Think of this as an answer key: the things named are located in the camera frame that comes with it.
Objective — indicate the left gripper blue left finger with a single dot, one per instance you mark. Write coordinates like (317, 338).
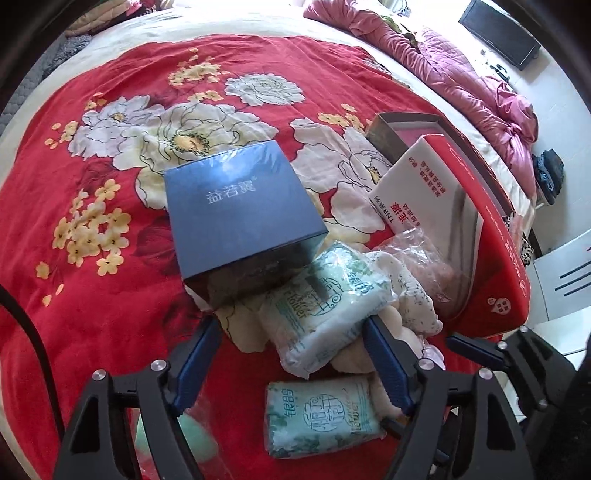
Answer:
(190, 362)

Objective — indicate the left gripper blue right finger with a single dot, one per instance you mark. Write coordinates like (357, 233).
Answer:
(395, 363)

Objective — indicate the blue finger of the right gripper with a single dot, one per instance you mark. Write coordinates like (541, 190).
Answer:
(480, 351)

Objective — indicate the plush bear pink dress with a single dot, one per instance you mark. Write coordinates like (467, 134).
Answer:
(354, 359)

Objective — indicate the green ball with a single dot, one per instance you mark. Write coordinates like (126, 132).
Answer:
(194, 424)

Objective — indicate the green white tissue pack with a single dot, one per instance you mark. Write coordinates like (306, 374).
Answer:
(321, 310)

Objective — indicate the leopard print scrunchie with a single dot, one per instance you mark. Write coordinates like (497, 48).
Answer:
(527, 252)

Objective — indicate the clear plastic bag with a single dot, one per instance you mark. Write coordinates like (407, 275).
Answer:
(427, 288)

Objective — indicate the white chair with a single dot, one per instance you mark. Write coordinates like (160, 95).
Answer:
(561, 279)

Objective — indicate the red floral blanket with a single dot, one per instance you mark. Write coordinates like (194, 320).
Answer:
(86, 245)

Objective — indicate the dark blue square box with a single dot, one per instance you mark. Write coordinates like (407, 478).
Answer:
(242, 223)

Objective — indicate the blue clothes pile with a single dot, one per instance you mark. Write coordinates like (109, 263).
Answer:
(549, 174)

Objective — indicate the pink quilted comforter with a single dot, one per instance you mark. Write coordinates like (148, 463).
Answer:
(505, 118)

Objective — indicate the grey quilted headboard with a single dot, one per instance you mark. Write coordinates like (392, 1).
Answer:
(58, 52)

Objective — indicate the stack of folded clothes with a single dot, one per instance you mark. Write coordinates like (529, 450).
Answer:
(109, 13)

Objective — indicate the black wall television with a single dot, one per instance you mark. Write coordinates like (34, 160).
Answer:
(501, 33)

